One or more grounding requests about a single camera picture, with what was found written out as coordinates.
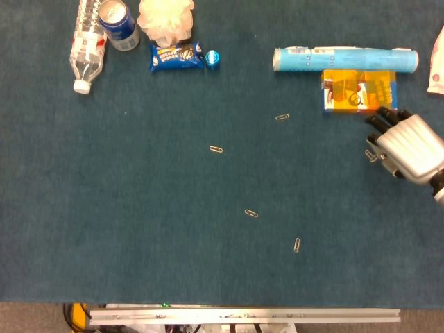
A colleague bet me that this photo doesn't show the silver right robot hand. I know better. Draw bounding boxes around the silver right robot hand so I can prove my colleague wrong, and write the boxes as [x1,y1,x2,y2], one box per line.
[364,106,444,185]

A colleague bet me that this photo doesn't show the orange yellow carton box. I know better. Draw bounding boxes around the orange yellow carton box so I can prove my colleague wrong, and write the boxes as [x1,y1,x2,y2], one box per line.
[321,69,398,115]

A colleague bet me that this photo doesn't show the white wet wipes pack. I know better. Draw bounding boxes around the white wet wipes pack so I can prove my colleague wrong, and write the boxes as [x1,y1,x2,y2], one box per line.
[426,26,444,95]

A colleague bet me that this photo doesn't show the light blue rolled tube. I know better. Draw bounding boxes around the light blue rolled tube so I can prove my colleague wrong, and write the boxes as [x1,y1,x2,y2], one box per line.
[273,46,420,74]

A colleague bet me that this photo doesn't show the small blue bottle cap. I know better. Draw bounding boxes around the small blue bottle cap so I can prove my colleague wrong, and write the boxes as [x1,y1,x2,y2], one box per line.
[205,49,221,70]

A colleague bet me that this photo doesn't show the blue cookie packet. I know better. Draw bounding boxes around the blue cookie packet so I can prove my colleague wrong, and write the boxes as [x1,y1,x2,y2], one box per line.
[149,42,205,73]

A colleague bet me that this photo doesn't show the white mesh bath sponge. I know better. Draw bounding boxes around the white mesh bath sponge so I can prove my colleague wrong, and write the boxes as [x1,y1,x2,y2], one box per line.
[137,0,195,48]

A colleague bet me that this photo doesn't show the teal felt table cloth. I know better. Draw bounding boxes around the teal felt table cloth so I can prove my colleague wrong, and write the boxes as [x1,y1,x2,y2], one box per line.
[0,0,444,308]

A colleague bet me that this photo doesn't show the blue soda can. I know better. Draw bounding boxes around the blue soda can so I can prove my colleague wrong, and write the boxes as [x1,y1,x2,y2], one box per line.
[98,0,141,52]

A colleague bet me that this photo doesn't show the clear plastic water bottle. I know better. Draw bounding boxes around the clear plastic water bottle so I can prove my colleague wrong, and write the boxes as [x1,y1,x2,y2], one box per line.
[69,0,108,94]

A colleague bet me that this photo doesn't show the yellow object under table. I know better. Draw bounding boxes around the yellow object under table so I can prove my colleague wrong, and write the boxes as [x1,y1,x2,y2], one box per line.
[71,303,88,330]

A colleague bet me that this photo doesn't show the aluminium profile rail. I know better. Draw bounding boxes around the aluminium profile rail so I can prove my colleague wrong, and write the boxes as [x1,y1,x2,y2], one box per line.
[89,308,402,326]

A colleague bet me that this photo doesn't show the black cable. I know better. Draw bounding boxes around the black cable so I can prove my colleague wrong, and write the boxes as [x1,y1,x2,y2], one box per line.
[62,303,79,332]

